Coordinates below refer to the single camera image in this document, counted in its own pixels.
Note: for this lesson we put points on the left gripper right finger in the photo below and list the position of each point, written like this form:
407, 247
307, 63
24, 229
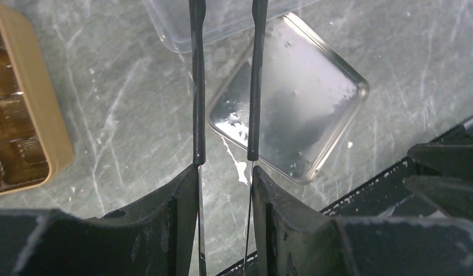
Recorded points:
294, 239

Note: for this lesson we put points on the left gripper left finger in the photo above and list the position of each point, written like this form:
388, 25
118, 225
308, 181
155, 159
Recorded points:
151, 236

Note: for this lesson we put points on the gold chocolate box tray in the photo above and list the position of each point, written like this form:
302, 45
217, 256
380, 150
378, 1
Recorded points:
35, 146

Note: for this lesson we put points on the square silver metal lid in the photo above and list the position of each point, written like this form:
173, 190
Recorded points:
309, 96

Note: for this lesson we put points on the clear plastic tray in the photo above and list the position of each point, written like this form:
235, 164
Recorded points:
223, 18

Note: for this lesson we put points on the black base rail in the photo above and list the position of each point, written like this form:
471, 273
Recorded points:
383, 195

